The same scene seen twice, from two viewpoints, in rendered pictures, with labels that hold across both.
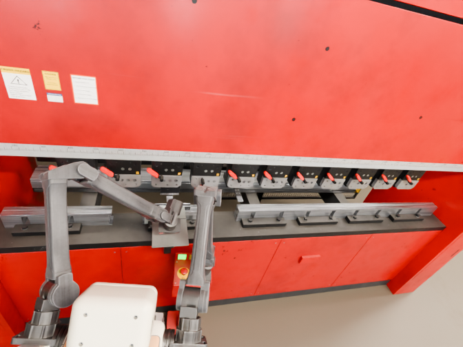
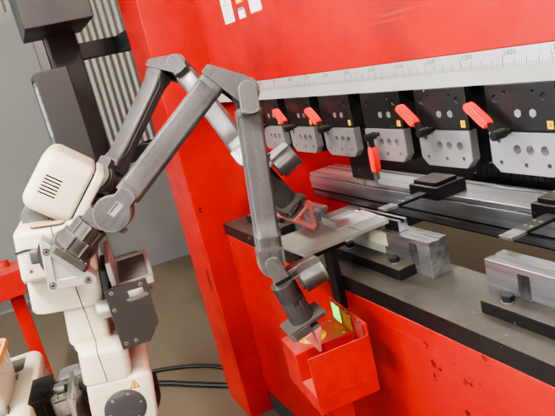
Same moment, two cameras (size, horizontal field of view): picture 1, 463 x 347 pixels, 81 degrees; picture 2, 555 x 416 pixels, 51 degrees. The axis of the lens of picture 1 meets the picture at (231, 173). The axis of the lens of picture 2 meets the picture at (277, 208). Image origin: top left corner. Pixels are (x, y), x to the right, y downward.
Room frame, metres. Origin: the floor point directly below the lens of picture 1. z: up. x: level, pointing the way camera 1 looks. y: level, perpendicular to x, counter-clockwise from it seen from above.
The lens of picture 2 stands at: (0.76, -1.23, 1.49)
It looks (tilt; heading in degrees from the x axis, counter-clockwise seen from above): 15 degrees down; 87
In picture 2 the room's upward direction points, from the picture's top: 13 degrees counter-clockwise
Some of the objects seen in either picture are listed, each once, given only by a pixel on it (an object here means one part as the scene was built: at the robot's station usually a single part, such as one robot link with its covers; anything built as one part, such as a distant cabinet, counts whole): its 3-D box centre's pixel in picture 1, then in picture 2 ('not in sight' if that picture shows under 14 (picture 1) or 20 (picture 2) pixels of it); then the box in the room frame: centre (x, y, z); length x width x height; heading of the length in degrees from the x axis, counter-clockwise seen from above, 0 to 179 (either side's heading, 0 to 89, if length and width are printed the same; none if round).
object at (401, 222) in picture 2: (172, 206); (379, 219); (1.09, 0.28, 0.99); 0.20 x 0.03 x 0.03; 112
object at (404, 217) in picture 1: (406, 217); not in sight; (1.69, -1.40, 0.89); 0.30 x 0.05 x 0.03; 112
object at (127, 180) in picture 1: (125, 169); (312, 121); (1.00, 0.51, 1.26); 0.15 x 0.09 x 0.17; 112
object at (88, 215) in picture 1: (60, 216); (286, 210); (0.88, 0.81, 0.92); 0.50 x 0.06 x 0.10; 112
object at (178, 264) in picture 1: (191, 275); (325, 352); (0.85, 0.07, 0.75); 0.20 x 0.16 x 0.18; 105
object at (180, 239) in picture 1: (169, 225); (329, 232); (0.94, 0.25, 1.00); 0.26 x 0.18 x 0.01; 22
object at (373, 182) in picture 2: (169, 188); (364, 168); (1.08, 0.30, 1.13); 0.10 x 0.02 x 0.10; 112
